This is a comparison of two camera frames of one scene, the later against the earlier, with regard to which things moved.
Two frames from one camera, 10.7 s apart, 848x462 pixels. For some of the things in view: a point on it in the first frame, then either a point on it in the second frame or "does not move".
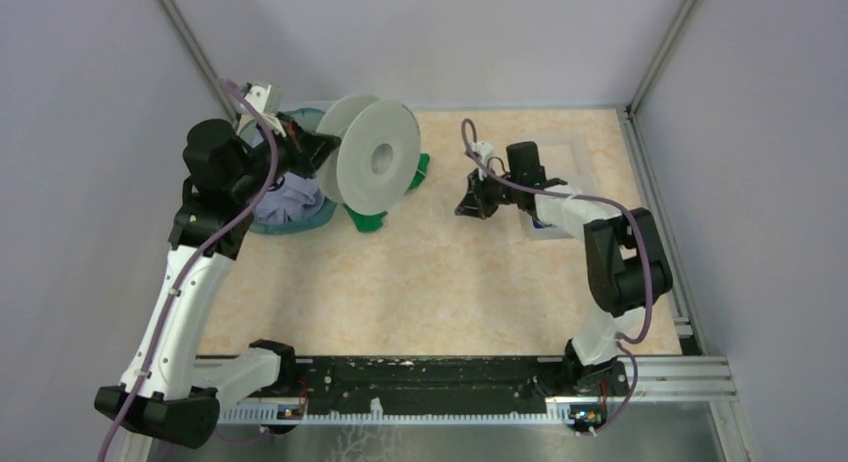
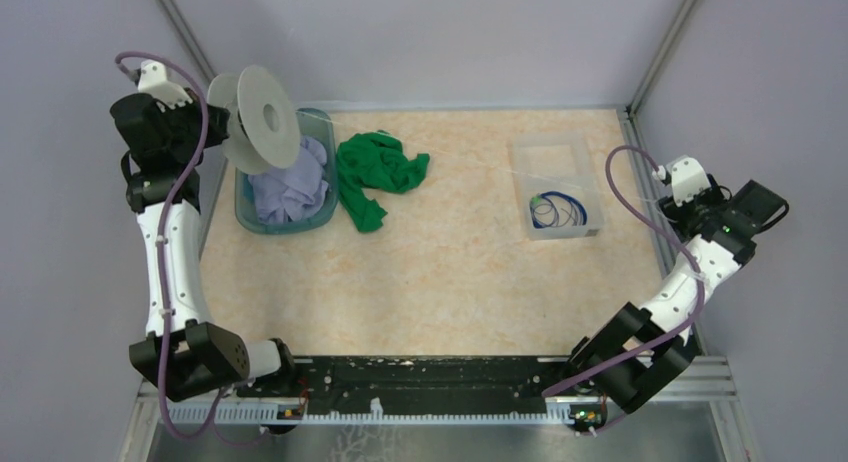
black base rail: [433, 383] does not move
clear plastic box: [565, 209] does not move
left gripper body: [291, 153] to [195, 122]
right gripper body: [492, 191] to [708, 202]
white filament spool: [378, 156] to [265, 132]
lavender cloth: [295, 198] does not move
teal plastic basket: [313, 119] does not move
